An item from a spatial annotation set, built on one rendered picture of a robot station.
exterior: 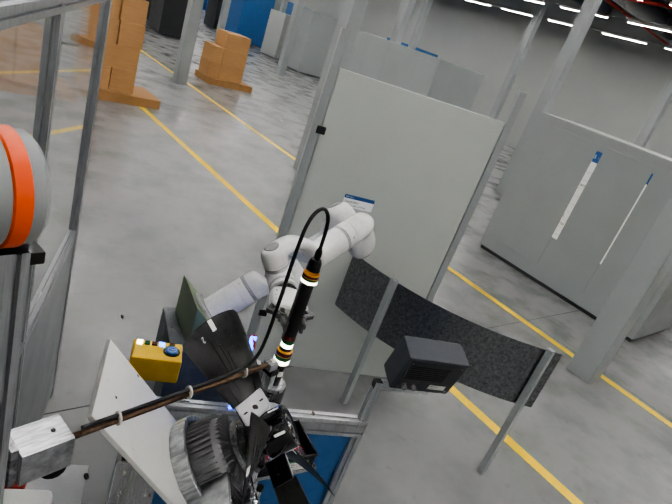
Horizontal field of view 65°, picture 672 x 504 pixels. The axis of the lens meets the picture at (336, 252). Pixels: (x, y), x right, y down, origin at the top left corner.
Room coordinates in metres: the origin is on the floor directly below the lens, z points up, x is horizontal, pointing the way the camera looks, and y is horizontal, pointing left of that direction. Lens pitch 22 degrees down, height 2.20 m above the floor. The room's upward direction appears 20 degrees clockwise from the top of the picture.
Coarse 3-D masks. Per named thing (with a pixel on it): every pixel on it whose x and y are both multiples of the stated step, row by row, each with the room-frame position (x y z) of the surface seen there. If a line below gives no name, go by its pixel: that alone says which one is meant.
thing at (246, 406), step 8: (256, 392) 1.15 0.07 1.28; (248, 400) 1.12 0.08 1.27; (256, 400) 1.14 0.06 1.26; (264, 400) 1.15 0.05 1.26; (240, 408) 1.10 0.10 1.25; (248, 408) 1.11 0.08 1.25; (264, 408) 1.14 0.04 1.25; (240, 416) 1.09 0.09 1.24; (248, 416) 1.10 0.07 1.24; (248, 424) 1.09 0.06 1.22
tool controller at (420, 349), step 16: (400, 352) 1.76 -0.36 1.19; (416, 352) 1.73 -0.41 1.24; (432, 352) 1.76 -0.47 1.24; (448, 352) 1.80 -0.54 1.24; (400, 368) 1.72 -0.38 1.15; (416, 368) 1.71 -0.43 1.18; (432, 368) 1.73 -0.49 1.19; (448, 368) 1.75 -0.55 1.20; (464, 368) 1.78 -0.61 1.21; (400, 384) 1.73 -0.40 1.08; (416, 384) 1.75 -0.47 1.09; (432, 384) 1.77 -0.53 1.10; (448, 384) 1.80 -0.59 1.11
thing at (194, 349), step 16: (224, 320) 1.21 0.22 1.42; (240, 320) 1.26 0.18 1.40; (192, 336) 1.10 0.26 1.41; (208, 336) 1.14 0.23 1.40; (224, 336) 1.17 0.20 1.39; (240, 336) 1.22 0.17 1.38; (192, 352) 1.07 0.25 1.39; (208, 352) 1.11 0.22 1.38; (224, 352) 1.14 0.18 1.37; (240, 352) 1.18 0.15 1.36; (208, 368) 1.09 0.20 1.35; (224, 368) 1.12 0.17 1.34; (224, 384) 1.10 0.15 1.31; (240, 384) 1.13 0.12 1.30; (256, 384) 1.16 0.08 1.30; (240, 400) 1.10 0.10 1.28
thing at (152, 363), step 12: (132, 348) 1.41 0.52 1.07; (144, 348) 1.42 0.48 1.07; (156, 348) 1.45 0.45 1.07; (180, 348) 1.49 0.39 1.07; (132, 360) 1.37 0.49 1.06; (144, 360) 1.38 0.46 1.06; (156, 360) 1.39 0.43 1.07; (168, 360) 1.41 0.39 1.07; (180, 360) 1.43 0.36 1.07; (144, 372) 1.38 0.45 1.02; (156, 372) 1.40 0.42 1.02; (168, 372) 1.41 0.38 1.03
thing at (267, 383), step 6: (264, 360) 1.17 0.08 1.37; (270, 366) 1.16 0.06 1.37; (276, 366) 1.18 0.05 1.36; (264, 372) 1.19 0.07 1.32; (270, 372) 1.16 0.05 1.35; (276, 372) 1.17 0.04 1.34; (264, 378) 1.18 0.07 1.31; (270, 378) 1.17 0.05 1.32; (264, 384) 1.18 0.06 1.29; (270, 384) 1.18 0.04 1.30; (282, 384) 1.21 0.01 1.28; (270, 390) 1.18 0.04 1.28; (276, 390) 1.18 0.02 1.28; (282, 390) 1.19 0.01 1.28
